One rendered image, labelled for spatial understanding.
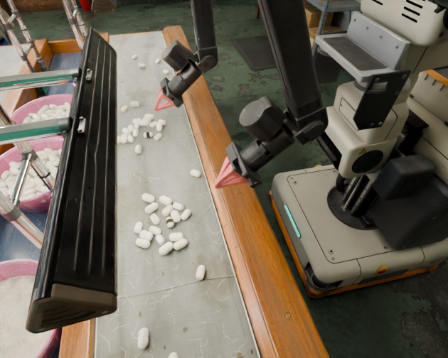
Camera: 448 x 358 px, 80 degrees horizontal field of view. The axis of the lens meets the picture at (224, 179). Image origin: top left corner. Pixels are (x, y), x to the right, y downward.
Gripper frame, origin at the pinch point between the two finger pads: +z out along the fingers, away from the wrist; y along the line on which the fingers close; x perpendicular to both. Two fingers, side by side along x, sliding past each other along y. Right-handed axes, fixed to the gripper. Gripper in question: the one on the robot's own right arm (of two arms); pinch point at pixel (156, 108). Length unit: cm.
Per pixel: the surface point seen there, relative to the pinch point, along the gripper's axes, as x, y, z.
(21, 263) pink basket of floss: -20, 46, 30
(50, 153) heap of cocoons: -18.6, 6.4, 31.7
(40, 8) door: -33, -441, 167
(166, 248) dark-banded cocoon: 1, 51, 6
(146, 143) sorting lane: 1.5, 8.7, 9.0
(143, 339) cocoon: -4, 68, 10
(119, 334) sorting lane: -5, 66, 15
